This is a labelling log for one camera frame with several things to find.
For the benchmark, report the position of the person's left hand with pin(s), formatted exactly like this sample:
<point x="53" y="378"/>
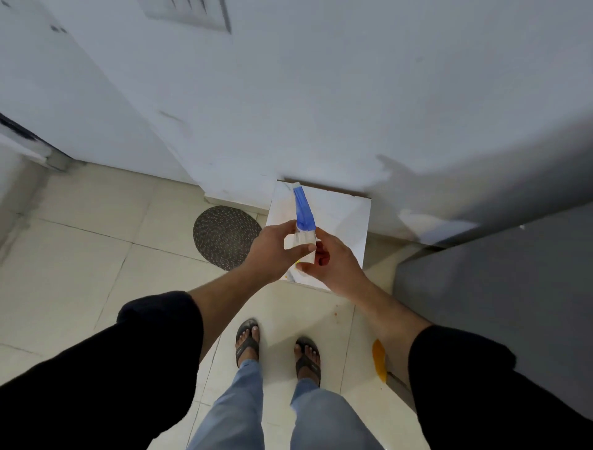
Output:
<point x="271" y="252"/>

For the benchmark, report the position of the person's right hand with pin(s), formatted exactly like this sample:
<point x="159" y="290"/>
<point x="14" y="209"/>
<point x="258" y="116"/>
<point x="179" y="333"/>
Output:
<point x="336" y="269"/>

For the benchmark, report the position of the red cloth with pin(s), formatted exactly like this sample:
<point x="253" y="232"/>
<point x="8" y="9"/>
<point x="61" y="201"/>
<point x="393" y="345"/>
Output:
<point x="322" y="254"/>

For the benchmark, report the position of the spray bottle blue nozzle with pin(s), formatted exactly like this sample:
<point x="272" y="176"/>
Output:
<point x="304" y="213"/>

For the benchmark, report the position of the silver refrigerator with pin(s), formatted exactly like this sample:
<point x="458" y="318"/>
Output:
<point x="509" y="287"/>

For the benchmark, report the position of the person's left forearm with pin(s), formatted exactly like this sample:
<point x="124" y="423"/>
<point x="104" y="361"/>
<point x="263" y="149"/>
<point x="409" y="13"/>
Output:
<point x="116" y="371"/>

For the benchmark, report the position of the person's right forearm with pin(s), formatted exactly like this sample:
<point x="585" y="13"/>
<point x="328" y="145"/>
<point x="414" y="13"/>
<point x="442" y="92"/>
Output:
<point x="486" y="371"/>

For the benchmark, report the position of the person's left sandal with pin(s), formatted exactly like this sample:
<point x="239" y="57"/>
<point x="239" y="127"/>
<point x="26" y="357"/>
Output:
<point x="248" y="343"/>

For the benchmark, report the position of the person's sandal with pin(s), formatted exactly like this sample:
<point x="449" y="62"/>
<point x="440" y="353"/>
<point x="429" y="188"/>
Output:
<point x="248" y="343"/>
<point x="308" y="361"/>

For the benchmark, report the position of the person's right sandal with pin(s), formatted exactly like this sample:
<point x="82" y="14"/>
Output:
<point x="308" y="361"/>

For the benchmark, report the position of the person's right leg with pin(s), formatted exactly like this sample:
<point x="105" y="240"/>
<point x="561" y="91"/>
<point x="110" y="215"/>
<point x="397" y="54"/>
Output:
<point x="329" y="422"/>

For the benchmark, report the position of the person's leg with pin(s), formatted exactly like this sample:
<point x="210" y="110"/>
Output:
<point x="231" y="412"/>
<point x="329" y="422"/>

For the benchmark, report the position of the person's left leg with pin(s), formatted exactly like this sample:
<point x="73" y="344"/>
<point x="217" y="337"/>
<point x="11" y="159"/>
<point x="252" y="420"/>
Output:
<point x="231" y="412"/>

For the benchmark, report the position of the round dark woven mat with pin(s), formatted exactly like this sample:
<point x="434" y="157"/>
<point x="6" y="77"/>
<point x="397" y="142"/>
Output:
<point x="224" y="238"/>

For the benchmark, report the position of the small white marble table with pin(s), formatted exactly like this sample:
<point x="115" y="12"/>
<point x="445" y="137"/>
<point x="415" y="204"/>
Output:
<point x="343" y="213"/>

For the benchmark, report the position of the white door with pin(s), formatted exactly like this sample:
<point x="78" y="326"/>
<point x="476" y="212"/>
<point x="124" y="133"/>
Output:
<point x="69" y="92"/>

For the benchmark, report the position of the white wall switch plate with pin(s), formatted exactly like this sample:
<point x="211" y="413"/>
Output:
<point x="190" y="11"/>

